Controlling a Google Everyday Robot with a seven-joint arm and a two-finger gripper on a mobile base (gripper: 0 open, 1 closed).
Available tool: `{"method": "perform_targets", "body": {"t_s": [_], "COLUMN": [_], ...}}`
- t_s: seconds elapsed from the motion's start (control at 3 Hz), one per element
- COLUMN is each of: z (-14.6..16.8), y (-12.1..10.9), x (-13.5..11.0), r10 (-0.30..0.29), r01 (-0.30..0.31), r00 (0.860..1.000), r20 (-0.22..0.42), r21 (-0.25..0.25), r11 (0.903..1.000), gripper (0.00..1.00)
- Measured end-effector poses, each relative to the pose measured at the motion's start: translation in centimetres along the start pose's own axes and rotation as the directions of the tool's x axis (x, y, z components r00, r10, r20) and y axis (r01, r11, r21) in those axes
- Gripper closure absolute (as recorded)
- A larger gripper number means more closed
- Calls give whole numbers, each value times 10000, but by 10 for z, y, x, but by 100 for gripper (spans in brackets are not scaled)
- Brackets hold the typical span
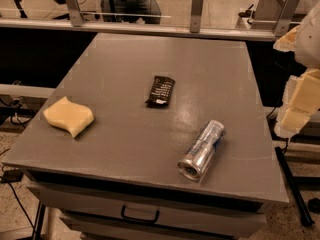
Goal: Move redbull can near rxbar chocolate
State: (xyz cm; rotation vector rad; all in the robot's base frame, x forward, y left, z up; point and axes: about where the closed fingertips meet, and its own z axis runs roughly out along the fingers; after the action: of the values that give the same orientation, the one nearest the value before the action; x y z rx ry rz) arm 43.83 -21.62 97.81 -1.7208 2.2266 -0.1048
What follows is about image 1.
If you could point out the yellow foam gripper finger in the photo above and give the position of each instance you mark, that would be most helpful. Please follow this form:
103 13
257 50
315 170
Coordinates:
301 100
287 42

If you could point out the silver redbull can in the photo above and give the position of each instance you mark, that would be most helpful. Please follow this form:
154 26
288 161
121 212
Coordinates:
198 157

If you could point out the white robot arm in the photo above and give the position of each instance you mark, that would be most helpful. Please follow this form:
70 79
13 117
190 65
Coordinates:
307 43

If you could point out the black rxbar chocolate wrapper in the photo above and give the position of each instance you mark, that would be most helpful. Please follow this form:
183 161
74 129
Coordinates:
161 91

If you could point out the black pole on floor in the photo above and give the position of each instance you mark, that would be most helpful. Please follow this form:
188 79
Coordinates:
305 217

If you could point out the person in jeans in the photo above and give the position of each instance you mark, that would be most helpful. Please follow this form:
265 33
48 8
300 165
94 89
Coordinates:
131 11

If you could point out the yellow wavy sponge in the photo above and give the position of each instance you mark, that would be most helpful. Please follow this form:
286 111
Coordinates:
69 116

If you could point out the grey drawer with black handle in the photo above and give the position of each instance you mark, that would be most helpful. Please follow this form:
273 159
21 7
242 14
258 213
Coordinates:
105 214

